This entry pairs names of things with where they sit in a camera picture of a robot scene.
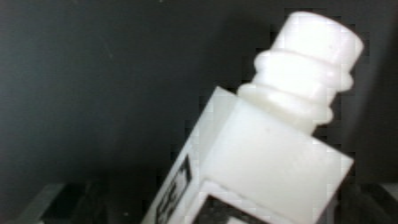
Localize white table leg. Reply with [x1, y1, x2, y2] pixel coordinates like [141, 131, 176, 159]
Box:
[141, 11, 364, 224]

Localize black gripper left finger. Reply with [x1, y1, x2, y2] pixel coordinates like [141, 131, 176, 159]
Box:
[16, 181, 110, 224]

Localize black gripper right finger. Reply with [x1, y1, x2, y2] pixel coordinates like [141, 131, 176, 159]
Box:
[338, 183, 398, 224]

